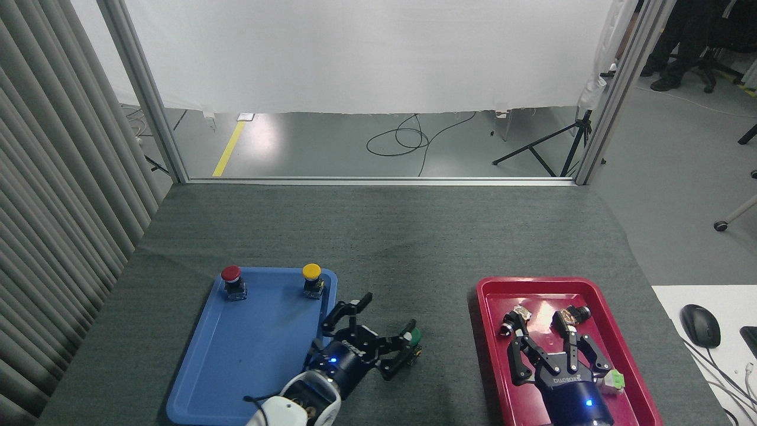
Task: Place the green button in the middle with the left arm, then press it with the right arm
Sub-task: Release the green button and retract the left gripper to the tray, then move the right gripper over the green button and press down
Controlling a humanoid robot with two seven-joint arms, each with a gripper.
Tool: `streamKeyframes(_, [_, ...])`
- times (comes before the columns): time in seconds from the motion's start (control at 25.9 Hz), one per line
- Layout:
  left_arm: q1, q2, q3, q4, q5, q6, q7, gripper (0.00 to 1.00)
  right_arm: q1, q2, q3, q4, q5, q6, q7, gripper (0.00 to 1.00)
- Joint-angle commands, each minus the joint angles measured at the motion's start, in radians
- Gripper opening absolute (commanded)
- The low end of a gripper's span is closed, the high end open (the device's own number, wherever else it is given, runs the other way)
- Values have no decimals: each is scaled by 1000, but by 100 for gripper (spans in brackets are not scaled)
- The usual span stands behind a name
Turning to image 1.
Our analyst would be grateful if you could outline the yellow push button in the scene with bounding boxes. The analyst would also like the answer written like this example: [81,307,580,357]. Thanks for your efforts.
[302,263,326,300]

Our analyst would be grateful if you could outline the blue plastic tray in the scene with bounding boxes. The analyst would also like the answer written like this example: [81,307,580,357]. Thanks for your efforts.
[166,266,339,426]

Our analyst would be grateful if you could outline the black tripod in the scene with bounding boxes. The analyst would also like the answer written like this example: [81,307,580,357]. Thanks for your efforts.
[492,109,607,178]

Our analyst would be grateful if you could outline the green white switch part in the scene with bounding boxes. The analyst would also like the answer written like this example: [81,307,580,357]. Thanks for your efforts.
[599,370,626,395]

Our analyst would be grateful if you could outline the black floor cable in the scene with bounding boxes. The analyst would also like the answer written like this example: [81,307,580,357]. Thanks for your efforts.
[366,111,477,177]

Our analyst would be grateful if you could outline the grey ribbed curtain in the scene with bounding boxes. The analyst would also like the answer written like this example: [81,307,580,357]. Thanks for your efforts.
[0,0,172,426]

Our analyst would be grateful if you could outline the silver frame rail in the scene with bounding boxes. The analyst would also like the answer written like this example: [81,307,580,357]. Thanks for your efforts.
[177,176,579,187]

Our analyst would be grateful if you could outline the black office chair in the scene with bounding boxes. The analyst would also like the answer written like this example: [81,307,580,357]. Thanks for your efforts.
[698,0,757,94]

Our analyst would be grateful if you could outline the silver frame post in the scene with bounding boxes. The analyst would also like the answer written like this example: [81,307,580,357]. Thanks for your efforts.
[574,0,675,186]
[96,0,190,184]

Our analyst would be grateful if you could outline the black silver switch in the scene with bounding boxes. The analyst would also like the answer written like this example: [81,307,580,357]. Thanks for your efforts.
[500,306,531,338]

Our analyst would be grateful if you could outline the dark mouse cable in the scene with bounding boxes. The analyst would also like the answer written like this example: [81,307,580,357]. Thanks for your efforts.
[680,337,757,415]

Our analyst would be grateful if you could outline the black computer mouse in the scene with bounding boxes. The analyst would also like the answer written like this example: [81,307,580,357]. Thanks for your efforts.
[680,304,722,348]

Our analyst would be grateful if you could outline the white stand leg with wheel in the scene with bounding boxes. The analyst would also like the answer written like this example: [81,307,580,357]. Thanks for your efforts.
[713,195,757,232]

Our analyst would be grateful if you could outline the white backdrop curtain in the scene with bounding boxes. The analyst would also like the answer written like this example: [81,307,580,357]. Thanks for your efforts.
[70,0,636,114]

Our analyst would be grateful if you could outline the person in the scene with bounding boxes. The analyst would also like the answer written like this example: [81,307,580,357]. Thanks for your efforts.
[640,0,734,92]

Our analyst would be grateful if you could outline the red push button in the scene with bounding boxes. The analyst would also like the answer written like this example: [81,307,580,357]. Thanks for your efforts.
[221,265,248,301]

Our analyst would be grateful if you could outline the red plastic tray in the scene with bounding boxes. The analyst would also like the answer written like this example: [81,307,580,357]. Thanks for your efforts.
[476,277,664,426]

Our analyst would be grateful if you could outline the black brass switch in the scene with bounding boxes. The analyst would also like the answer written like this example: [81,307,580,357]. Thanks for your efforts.
[551,305,592,332]

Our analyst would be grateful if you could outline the yellow floor tape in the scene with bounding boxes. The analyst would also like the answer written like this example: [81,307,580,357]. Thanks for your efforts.
[212,121,245,178]

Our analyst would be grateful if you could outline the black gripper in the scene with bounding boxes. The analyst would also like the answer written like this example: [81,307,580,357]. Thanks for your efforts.
[306,293,422,395]
[507,313,616,426]

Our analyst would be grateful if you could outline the white desk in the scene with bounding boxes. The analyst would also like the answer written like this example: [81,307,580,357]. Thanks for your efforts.
[652,285,757,426]

